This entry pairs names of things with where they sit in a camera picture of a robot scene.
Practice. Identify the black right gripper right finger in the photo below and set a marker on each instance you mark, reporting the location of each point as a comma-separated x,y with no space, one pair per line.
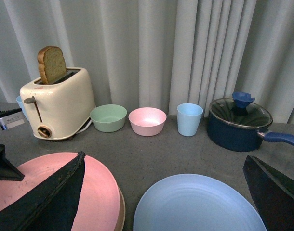
272,193

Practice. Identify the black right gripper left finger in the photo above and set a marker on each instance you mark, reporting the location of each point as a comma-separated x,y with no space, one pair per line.
50,206

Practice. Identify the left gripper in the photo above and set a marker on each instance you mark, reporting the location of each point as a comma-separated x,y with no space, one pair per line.
10,119

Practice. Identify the pink plate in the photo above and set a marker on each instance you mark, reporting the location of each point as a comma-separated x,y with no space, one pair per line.
99,203

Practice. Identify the light blue plate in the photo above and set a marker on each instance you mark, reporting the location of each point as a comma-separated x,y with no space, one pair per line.
191,202

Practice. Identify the cream plate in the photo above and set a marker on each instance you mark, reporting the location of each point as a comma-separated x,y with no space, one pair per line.
122,212

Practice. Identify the light blue cup behind toaster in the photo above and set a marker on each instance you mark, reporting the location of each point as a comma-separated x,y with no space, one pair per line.
21,105

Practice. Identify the dark blue saucepan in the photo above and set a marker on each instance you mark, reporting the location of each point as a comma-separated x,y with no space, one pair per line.
243,139

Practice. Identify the cream toaster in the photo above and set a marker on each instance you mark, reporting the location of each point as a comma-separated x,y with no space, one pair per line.
58,111

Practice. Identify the glass pot lid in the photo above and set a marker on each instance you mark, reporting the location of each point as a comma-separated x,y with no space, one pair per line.
240,111

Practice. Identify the green bowl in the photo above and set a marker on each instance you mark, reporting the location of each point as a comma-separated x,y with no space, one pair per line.
108,118

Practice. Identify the bread slice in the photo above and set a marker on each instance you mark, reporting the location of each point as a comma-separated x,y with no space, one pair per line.
51,64

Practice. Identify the pink bowl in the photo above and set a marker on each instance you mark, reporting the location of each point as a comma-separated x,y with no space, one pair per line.
147,121

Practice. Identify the grey curtain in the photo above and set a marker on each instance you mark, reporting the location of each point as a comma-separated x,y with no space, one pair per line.
157,53

